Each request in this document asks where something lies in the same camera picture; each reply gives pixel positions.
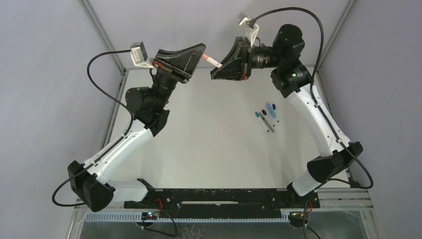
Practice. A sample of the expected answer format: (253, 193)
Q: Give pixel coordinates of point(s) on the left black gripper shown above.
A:
(170, 71)

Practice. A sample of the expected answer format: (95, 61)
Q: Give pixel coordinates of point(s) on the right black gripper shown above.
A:
(246, 57)

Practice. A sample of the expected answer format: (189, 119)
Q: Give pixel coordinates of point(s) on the white pen orange end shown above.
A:
(215, 63)

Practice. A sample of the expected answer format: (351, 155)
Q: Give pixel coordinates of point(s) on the light blue correction tape pen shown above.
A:
(271, 110)

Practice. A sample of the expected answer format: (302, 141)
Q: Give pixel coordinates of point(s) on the white pen green end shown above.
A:
(262, 121)

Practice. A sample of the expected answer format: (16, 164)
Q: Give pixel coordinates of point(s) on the black checkered pen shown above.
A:
(266, 122)

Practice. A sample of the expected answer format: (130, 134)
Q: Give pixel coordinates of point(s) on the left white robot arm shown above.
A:
(91, 179)

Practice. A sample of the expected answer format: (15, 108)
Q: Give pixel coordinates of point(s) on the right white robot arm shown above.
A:
(293, 80)

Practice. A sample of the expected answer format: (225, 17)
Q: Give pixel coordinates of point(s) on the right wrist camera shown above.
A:
(251, 29)

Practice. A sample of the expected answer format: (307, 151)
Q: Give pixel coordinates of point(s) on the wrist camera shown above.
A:
(139, 56)
(251, 29)

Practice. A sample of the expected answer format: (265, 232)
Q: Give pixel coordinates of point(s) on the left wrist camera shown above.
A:
(139, 56)

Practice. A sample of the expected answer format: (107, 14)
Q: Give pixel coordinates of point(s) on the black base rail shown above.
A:
(231, 204)

